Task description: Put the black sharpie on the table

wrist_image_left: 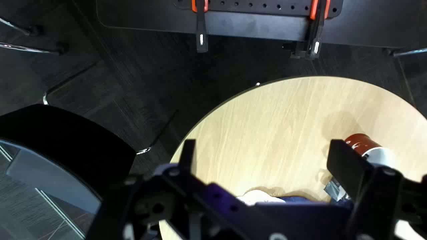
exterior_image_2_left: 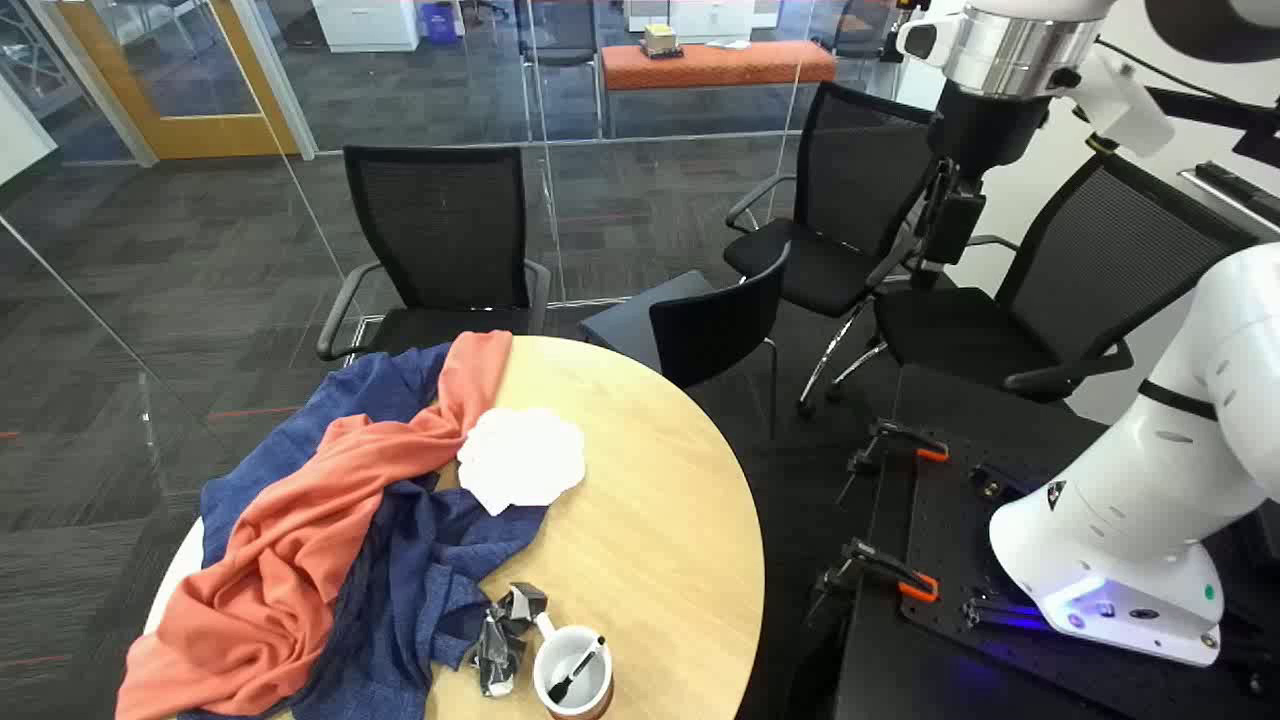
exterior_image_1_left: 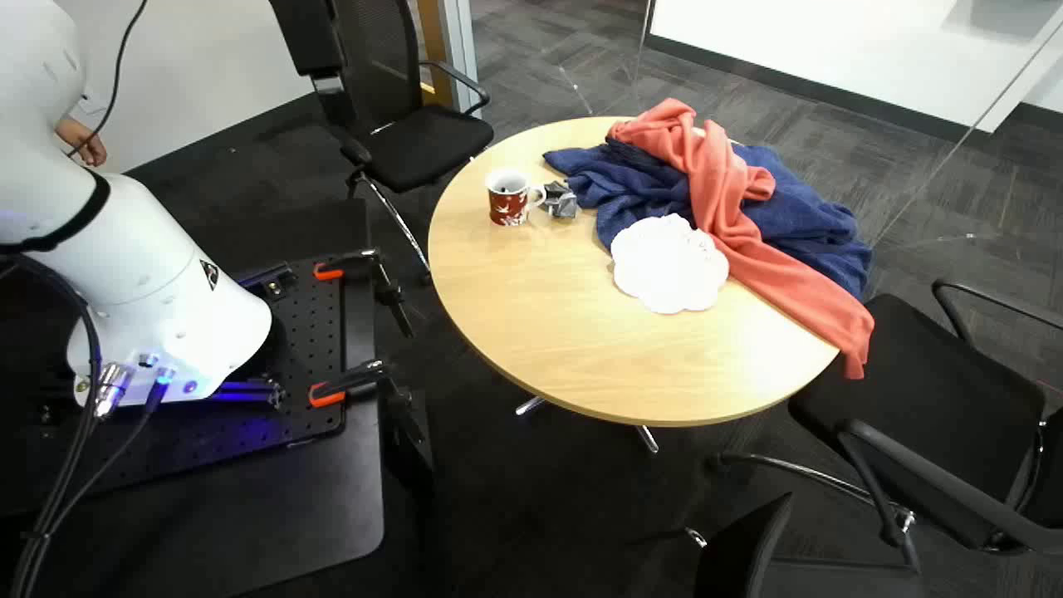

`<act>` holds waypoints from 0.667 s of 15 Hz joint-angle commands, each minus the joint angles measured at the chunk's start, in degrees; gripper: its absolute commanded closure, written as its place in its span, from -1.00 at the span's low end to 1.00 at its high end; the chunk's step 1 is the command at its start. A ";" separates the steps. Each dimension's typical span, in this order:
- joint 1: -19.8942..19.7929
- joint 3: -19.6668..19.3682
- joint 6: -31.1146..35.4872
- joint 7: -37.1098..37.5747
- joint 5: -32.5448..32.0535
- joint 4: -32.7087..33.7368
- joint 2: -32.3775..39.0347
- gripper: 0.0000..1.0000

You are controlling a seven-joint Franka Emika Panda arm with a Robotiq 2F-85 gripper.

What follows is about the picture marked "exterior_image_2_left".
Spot black mesh office chair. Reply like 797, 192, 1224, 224
318, 146, 551, 360

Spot blue denim cloth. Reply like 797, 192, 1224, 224
202, 345, 543, 720

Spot black orange clamp lower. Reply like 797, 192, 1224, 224
820, 542, 939, 603

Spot orange cloth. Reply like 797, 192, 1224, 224
116, 331, 514, 720

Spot black orange clamp upper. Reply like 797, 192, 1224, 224
847, 419, 952, 482

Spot red white mug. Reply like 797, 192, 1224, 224
532, 623, 616, 720

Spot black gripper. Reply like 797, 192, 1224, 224
914, 82, 1049, 286

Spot black chair at table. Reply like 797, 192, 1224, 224
583, 244, 793, 388

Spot wooden door frame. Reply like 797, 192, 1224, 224
53, 0, 295, 161

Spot crumpled silver foil wrapper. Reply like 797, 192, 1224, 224
474, 580, 548, 701

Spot black mesh chair middle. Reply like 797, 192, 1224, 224
724, 85, 937, 315

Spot black mesh chair right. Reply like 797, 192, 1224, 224
830, 152, 1253, 405

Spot orange bench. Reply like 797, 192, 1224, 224
599, 41, 837, 92

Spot black orange clamp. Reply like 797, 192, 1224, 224
820, 542, 939, 603
847, 419, 952, 482

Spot white paper doily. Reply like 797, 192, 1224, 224
458, 410, 590, 516

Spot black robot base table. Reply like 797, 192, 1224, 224
837, 367, 1280, 720

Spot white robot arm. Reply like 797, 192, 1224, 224
897, 0, 1280, 670

